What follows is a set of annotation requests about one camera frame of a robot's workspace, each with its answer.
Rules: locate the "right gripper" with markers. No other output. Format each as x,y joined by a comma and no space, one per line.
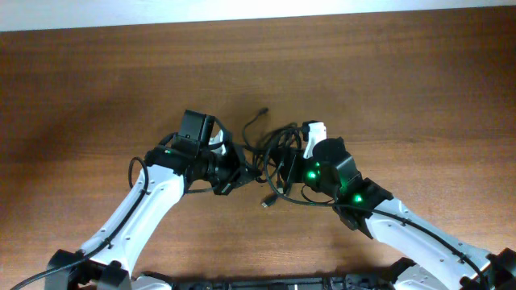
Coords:
290,169

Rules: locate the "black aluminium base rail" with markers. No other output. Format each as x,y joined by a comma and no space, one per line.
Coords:
372,280

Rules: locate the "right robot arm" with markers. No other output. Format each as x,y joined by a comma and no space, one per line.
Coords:
432,258

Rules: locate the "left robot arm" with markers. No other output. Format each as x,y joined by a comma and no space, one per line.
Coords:
168,170

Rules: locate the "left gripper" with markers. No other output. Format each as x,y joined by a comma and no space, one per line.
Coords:
240,172

